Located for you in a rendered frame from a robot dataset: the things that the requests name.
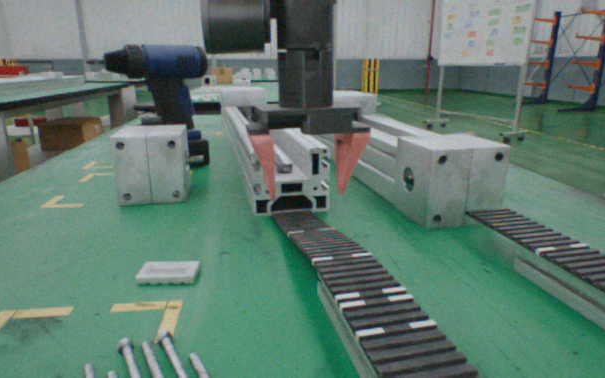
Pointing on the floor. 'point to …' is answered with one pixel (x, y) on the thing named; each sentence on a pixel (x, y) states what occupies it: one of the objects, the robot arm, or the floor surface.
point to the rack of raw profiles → (576, 57)
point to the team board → (486, 44)
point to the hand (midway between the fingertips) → (307, 189)
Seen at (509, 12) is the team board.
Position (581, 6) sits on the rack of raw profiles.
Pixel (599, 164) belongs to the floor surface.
